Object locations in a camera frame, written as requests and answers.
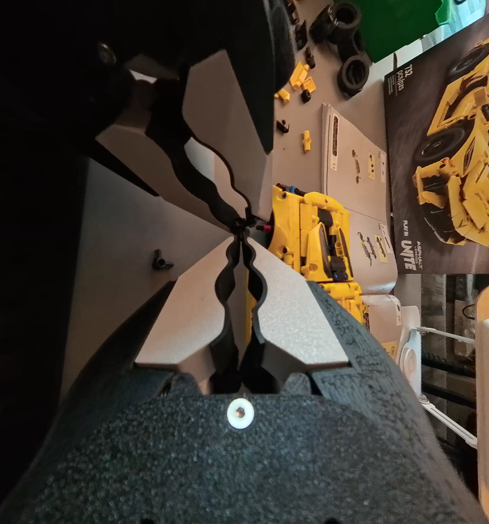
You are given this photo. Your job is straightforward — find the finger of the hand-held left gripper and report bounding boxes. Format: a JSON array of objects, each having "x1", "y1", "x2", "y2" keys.
[
  {"x1": 94, "y1": 104, "x2": 246, "y2": 233},
  {"x1": 181, "y1": 49, "x2": 276, "y2": 220}
]

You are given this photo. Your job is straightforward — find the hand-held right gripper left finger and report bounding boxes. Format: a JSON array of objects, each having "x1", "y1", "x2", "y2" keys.
[{"x1": 135, "y1": 236, "x2": 242, "y2": 386}]

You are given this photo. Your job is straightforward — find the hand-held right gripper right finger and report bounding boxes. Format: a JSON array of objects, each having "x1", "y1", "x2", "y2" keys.
[{"x1": 241, "y1": 237, "x2": 351, "y2": 388}]

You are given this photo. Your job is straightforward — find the yellow toy brick car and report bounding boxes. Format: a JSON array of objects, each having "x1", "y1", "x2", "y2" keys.
[{"x1": 246, "y1": 184, "x2": 370, "y2": 330}]

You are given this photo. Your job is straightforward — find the small black connector piece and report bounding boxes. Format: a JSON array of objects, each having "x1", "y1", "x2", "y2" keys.
[{"x1": 231, "y1": 210, "x2": 256, "y2": 247}]

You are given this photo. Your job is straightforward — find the grey desk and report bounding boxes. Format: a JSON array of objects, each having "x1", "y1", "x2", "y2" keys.
[{"x1": 60, "y1": 0, "x2": 396, "y2": 402}]

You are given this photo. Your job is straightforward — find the black angled connector piece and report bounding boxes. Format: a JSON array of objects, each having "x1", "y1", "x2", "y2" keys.
[{"x1": 151, "y1": 248, "x2": 175, "y2": 271}]

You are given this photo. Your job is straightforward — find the scattered toy brick pieces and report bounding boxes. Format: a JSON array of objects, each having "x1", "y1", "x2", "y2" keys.
[{"x1": 274, "y1": 0, "x2": 318, "y2": 153}]

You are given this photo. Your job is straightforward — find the white board stand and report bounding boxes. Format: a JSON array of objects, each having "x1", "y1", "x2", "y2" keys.
[{"x1": 365, "y1": 295, "x2": 480, "y2": 449}]

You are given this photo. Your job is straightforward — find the open instruction booklet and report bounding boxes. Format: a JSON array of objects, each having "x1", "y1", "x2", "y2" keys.
[{"x1": 320, "y1": 102, "x2": 399, "y2": 296}]

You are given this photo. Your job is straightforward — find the green plastic bin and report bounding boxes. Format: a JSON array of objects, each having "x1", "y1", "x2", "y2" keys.
[{"x1": 361, "y1": 0, "x2": 485, "y2": 63}]

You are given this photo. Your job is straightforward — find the toy car set box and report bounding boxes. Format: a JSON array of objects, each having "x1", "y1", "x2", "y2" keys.
[{"x1": 383, "y1": 6, "x2": 489, "y2": 276}]

